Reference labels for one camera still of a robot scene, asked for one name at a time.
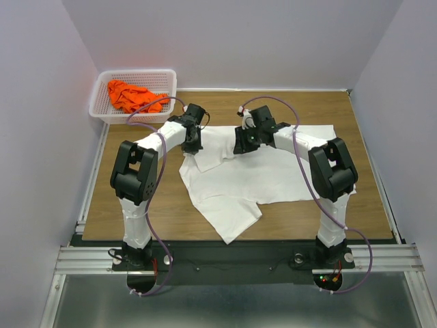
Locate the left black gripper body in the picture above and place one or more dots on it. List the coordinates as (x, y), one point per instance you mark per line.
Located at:
(193, 145)

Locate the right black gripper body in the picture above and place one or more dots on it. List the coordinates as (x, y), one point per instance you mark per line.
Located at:
(249, 139)

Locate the white t-shirt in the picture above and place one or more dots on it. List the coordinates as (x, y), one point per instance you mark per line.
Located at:
(227, 188)

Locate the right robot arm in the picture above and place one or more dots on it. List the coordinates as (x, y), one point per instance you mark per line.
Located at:
(326, 166)

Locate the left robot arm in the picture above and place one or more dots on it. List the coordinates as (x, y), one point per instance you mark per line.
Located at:
(137, 171)

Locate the white plastic laundry basket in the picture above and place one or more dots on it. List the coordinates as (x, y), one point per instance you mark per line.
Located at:
(156, 81)

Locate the orange t-shirt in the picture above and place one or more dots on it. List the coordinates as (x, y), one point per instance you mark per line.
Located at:
(129, 98)

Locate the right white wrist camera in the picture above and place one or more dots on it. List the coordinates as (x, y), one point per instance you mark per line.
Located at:
(247, 118)

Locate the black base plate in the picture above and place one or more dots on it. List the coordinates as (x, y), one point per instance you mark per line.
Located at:
(179, 263)

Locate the aluminium frame rail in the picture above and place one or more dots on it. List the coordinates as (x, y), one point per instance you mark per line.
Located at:
(74, 261)

